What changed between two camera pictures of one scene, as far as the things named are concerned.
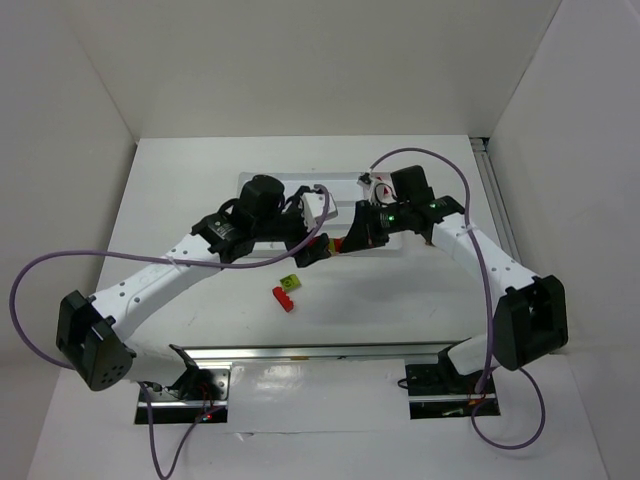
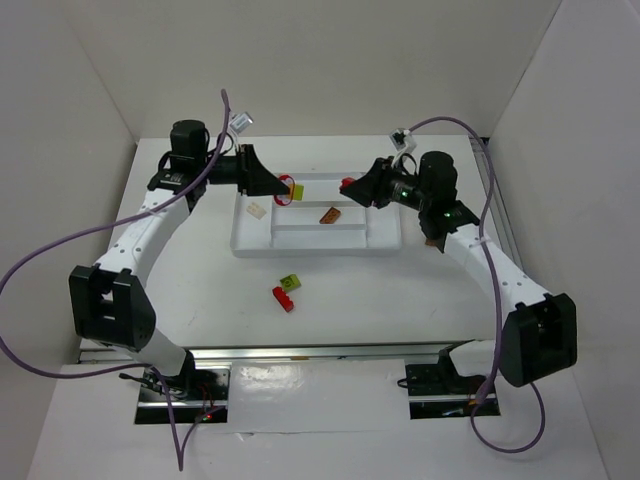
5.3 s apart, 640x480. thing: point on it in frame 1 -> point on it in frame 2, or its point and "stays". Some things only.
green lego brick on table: [290, 282] stays
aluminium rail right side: [496, 195] stays
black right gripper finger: [359, 236] -> [369, 187]
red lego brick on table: [285, 301] stays
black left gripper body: [301, 240] -> [247, 169]
